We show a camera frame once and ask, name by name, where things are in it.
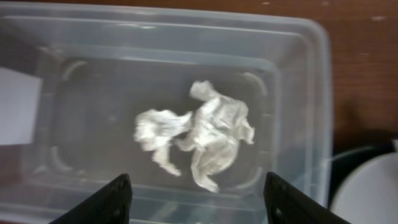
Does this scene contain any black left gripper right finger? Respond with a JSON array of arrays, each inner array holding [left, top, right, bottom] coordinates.
[[263, 172, 349, 224]]

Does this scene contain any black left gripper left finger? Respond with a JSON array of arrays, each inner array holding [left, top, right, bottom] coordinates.
[[50, 174, 132, 224]]

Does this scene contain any white napkin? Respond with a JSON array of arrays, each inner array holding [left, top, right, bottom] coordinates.
[[133, 109, 193, 177], [175, 80, 255, 193]]

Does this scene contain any round black tray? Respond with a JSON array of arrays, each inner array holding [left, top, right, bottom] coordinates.
[[328, 139, 397, 208]]

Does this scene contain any grey plate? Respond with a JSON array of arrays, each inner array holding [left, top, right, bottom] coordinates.
[[330, 144, 397, 224]]

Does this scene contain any clear plastic bin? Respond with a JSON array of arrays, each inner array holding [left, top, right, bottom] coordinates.
[[1, 2, 332, 223]]

